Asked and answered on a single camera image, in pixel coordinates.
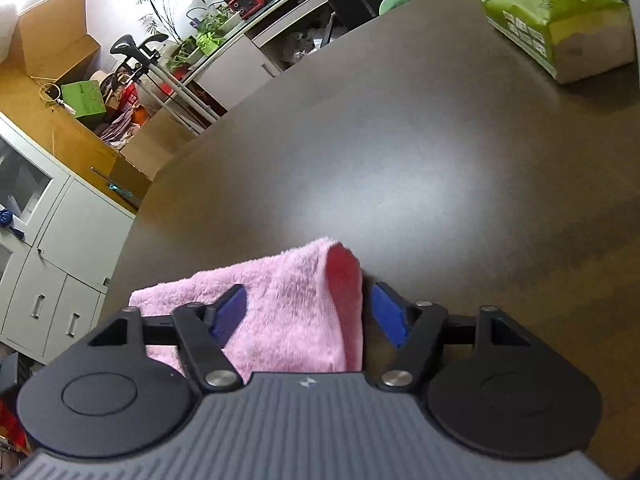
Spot pink terry towel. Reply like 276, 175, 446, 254
128, 237, 363, 379

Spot grey sideboard cabinet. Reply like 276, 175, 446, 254
186, 0, 332, 110

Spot green cardboard box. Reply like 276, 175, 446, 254
61, 80, 106, 129

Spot golf clubs bundle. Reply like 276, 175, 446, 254
110, 32, 220, 136

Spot potted green plants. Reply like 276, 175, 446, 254
138, 0, 241, 74

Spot large brown cardboard box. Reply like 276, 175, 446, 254
120, 110, 195, 181

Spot red blender base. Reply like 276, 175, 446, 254
228, 0, 265, 20

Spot green tissue box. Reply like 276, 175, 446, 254
480, 0, 637, 84

